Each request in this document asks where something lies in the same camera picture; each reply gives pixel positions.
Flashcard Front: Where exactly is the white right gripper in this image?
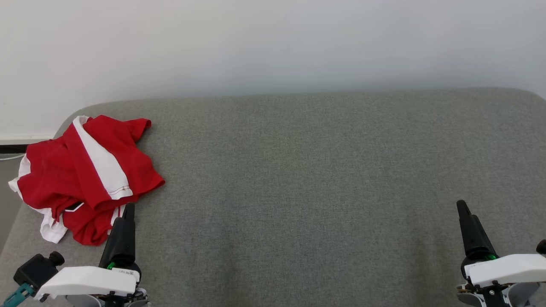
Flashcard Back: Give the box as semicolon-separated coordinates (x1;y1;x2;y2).
456;200;546;307

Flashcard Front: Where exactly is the black cable with teal plug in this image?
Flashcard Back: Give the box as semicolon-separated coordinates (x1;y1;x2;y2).
3;284;35;306

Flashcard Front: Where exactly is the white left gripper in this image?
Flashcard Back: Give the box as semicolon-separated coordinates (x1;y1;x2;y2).
34;203;150;307

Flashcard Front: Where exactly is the red shirt with white sleeves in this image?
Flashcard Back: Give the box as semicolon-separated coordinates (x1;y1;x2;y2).
9;141;128;246

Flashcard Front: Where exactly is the white wall baseboard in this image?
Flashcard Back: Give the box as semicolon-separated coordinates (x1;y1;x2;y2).
0;133;58;145

